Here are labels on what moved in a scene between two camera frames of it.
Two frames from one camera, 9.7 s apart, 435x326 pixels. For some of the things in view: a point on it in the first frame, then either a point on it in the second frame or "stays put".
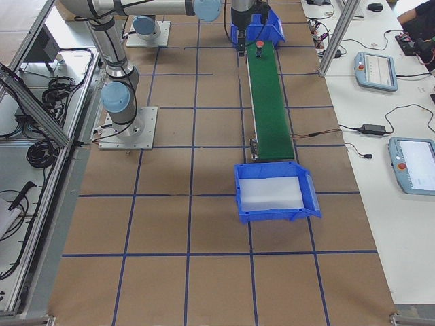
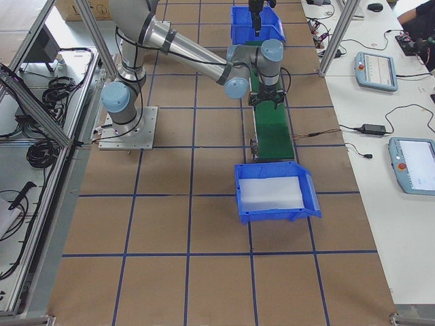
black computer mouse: [376, 7] stays put
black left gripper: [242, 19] to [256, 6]
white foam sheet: [270, 193] stays put
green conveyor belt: [273, 134] stays put
